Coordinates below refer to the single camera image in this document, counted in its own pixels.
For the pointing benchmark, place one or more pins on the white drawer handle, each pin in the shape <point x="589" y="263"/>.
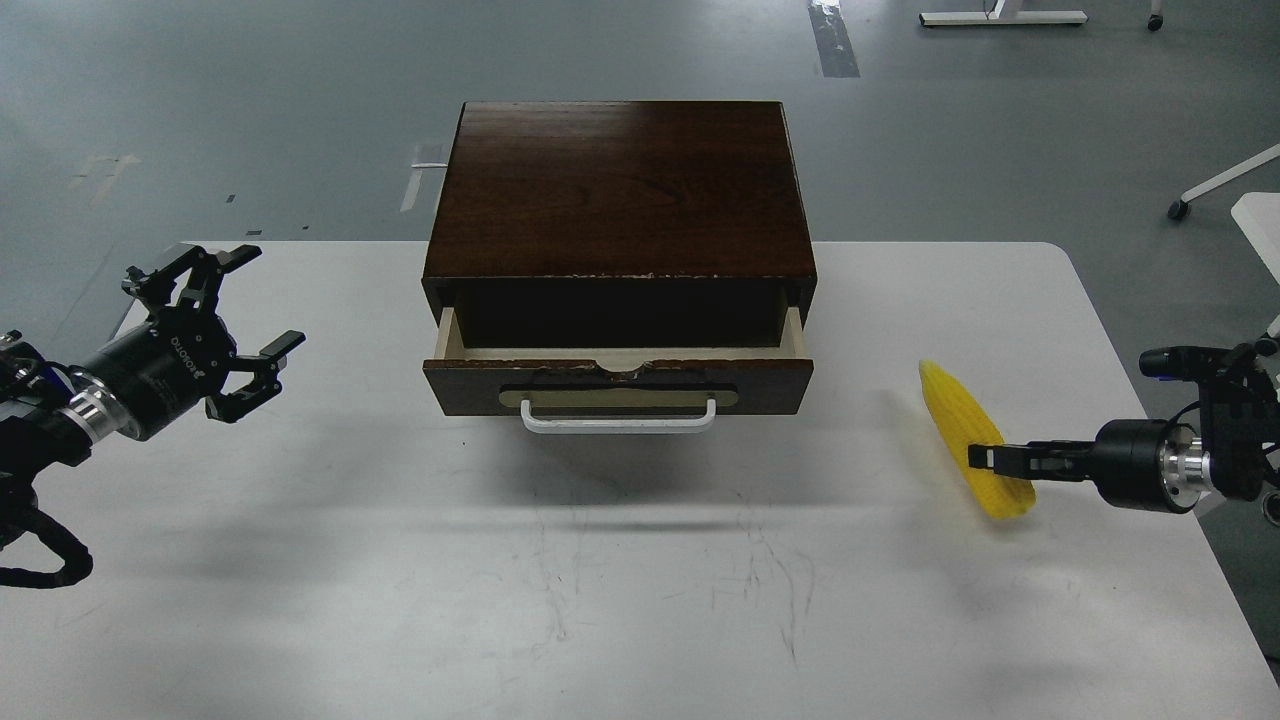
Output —
<point x="638" y="426"/>

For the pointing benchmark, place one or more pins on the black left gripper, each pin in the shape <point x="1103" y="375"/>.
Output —
<point x="160" y="369"/>

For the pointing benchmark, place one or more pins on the white chair leg with caster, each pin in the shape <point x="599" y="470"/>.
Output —
<point x="1180" y="207"/>

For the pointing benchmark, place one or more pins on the dark wooden drawer cabinet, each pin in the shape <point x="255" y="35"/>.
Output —
<point x="620" y="224"/>

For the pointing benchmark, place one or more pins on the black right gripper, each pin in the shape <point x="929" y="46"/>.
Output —
<point x="1126" y="462"/>

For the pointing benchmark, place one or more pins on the dark wooden drawer front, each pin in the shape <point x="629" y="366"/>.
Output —
<point x="619" y="382"/>

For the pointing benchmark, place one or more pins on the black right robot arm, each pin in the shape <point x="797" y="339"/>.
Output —
<point x="1237" y="407"/>

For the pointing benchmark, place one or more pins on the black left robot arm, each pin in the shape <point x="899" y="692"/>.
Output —
<point x="55" y="414"/>

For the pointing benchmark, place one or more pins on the white desk leg base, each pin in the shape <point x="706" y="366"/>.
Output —
<point x="1003" y="13"/>

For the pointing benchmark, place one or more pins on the yellow corn cob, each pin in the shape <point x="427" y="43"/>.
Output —
<point x="962" y="423"/>

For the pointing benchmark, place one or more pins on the white table corner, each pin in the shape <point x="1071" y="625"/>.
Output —
<point x="1257" y="216"/>

